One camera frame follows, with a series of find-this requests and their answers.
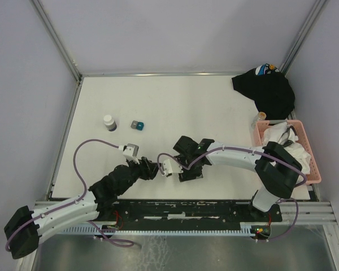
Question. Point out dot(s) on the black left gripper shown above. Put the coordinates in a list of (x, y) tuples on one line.
[(148, 169)]

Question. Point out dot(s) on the teal pill box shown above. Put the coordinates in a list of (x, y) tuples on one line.
[(140, 126)]

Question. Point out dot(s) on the white capped pill bottle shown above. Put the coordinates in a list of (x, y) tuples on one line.
[(109, 123)]

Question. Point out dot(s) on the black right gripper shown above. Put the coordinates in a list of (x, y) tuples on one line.
[(186, 174)]

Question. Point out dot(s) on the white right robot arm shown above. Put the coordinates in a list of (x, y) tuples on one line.
[(277, 169)]

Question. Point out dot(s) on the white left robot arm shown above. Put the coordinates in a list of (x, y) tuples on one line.
[(27, 228)]

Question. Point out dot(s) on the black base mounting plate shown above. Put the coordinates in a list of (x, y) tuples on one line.
[(230, 210)]

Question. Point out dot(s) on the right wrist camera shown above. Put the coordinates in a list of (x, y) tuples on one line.
[(170, 167)]

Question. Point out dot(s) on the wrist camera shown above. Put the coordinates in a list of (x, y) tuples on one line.
[(170, 167), (130, 152)]

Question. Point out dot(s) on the white cloth in basket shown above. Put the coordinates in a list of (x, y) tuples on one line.
[(285, 135)]

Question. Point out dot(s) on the left aluminium corner post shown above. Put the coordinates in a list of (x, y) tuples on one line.
[(44, 18)]

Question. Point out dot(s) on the pink perforated basket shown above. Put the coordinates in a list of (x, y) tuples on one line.
[(258, 135)]

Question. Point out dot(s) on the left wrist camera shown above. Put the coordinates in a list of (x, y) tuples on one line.
[(130, 152)]

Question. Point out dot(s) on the clear pill bottle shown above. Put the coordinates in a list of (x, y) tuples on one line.
[(260, 116)]

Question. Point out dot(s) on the grey pill box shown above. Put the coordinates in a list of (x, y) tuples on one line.
[(134, 124)]

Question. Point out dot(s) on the aluminium corner post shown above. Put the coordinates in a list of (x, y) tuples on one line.
[(300, 38), (44, 18)]

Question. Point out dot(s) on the black cloth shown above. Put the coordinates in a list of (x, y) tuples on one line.
[(269, 89)]

